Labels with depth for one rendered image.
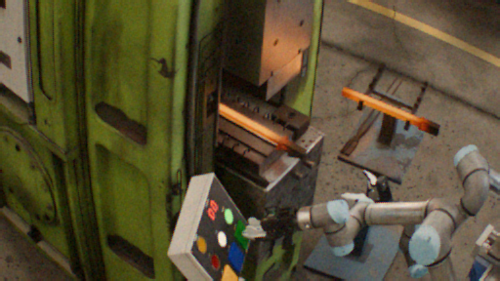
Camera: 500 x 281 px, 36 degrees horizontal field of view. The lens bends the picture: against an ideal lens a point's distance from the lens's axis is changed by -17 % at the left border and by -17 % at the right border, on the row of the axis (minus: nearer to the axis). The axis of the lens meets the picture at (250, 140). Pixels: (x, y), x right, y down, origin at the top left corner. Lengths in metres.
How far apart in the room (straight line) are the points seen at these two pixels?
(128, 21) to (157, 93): 0.26
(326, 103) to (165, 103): 2.24
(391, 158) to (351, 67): 1.69
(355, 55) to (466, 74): 0.80
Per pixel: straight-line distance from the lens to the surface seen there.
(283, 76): 2.95
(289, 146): 3.15
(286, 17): 2.78
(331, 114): 4.82
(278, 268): 3.86
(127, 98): 2.96
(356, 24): 5.54
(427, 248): 2.47
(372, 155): 3.53
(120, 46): 2.85
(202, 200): 2.70
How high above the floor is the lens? 3.20
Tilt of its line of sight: 44 degrees down
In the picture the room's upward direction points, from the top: 5 degrees clockwise
